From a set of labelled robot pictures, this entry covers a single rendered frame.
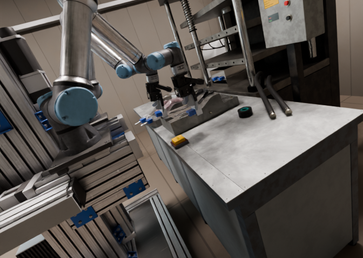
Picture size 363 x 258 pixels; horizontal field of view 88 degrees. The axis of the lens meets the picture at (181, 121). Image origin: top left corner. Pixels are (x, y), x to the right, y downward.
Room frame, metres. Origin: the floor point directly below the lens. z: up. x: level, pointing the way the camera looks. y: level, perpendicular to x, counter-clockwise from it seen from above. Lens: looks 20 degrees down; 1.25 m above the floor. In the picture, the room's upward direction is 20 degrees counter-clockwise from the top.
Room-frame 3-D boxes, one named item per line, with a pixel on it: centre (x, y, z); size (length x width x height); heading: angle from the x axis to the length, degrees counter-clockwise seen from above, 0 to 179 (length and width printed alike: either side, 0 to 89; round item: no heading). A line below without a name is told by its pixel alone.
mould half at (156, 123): (1.58, 0.04, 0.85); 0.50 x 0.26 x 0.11; 123
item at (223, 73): (2.00, -0.75, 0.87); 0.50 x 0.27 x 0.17; 106
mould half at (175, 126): (1.26, -0.14, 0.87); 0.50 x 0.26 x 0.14; 106
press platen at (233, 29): (2.09, -0.86, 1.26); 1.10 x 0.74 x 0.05; 16
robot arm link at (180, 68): (1.00, -0.08, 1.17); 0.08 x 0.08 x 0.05
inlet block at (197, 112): (0.99, -0.06, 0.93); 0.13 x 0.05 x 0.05; 106
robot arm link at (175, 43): (1.00, -0.08, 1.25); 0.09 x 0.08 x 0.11; 132
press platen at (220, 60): (2.09, -0.86, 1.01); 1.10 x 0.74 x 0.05; 16
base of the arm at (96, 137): (0.74, 0.41, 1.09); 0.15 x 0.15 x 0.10
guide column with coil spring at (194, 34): (2.14, -0.44, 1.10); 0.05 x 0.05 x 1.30
